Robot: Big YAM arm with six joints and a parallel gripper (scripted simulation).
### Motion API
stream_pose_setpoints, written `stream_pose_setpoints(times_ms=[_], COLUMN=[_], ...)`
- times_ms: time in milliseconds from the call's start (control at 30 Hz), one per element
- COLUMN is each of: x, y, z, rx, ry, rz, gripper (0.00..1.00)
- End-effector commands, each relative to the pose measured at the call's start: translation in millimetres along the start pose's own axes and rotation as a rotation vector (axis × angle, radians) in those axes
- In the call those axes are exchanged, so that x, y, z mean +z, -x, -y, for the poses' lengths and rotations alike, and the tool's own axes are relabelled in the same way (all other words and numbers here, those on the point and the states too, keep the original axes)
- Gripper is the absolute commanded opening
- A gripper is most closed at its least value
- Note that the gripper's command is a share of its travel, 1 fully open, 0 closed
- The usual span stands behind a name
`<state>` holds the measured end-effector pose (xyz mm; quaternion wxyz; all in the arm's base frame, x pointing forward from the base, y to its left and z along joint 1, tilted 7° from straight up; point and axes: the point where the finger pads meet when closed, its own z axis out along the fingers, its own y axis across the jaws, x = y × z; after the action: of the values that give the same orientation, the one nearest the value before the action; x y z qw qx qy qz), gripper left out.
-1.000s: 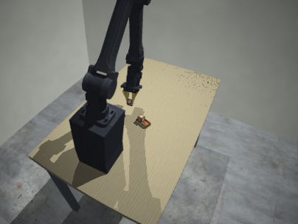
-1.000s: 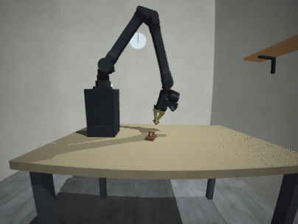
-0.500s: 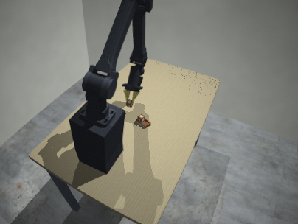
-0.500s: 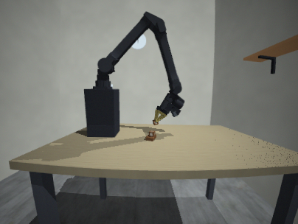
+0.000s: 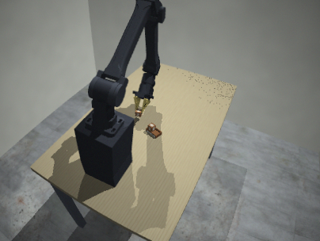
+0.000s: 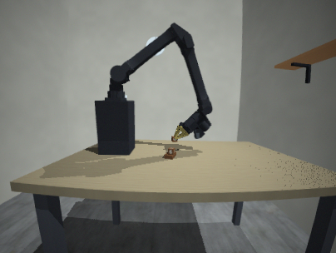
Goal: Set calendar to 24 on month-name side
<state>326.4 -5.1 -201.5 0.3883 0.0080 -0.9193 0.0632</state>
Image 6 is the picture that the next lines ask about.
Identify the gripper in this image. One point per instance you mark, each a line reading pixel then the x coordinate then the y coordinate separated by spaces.
pixel 184 128

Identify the brown open tray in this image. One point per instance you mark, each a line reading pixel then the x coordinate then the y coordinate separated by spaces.
pixel 168 156

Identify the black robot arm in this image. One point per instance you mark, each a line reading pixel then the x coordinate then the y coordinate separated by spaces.
pixel 120 74

